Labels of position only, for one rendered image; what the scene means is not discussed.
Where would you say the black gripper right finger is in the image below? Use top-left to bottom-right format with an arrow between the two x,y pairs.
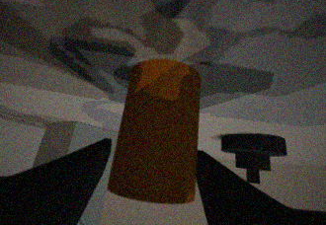
197,150 -> 326,225

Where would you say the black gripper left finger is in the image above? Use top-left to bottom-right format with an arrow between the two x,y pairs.
0,138 -> 112,225

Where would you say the orange cylinder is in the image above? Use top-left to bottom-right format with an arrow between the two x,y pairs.
108,58 -> 201,204

